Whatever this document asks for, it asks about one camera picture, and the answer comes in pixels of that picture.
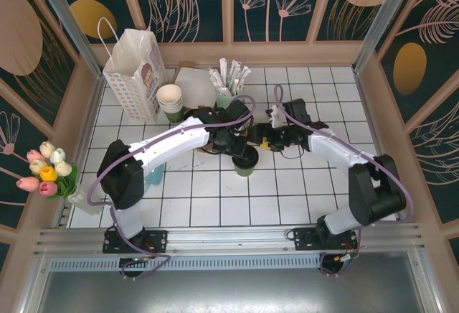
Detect green coffee cup black lid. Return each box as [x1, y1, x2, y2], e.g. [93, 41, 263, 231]
[231, 147, 260, 178]

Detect stack of paper cups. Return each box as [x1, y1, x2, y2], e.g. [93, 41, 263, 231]
[156, 84, 185, 123]

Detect white printed paper bag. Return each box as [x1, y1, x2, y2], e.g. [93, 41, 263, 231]
[96, 17, 166, 124]

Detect mint green straw holder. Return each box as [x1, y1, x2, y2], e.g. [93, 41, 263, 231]
[215, 88, 248, 113]

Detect brown cardboard box white top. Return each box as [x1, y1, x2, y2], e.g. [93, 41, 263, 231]
[173, 60, 219, 111]

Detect teal toy shovel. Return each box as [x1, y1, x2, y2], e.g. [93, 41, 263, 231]
[144, 159, 166, 187]

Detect white flower vase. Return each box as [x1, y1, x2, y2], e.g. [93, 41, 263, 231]
[67, 182, 104, 216]

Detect grey metal panel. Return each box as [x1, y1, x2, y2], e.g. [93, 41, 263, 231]
[21, 251, 442, 313]

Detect artificial tulip bouquet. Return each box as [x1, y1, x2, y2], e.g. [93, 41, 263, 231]
[16, 140, 79, 201]

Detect thin black camera cable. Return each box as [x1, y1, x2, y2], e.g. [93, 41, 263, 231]
[278, 142, 306, 160]

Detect aluminium mounting rail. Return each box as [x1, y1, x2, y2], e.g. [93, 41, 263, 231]
[34, 222, 427, 256]

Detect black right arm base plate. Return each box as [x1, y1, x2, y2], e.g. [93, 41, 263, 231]
[293, 226, 359, 253]

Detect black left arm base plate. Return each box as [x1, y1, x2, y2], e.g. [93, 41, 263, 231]
[103, 229, 169, 254]

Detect grey slotted cable duct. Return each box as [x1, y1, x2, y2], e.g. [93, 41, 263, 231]
[48, 255, 323, 274]

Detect black cable port with connectors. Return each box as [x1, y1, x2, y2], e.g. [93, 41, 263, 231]
[119, 256, 153, 281]
[318, 251, 360, 277]

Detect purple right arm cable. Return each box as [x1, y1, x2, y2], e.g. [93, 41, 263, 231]
[273, 83, 417, 277]

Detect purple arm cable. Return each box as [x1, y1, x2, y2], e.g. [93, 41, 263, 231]
[273, 83, 417, 277]
[87, 95, 256, 280]

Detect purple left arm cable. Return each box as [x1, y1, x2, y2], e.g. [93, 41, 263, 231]
[87, 95, 256, 280]

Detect aluminium frame post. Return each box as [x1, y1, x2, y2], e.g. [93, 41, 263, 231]
[353, 0, 420, 74]
[30, 0, 105, 79]

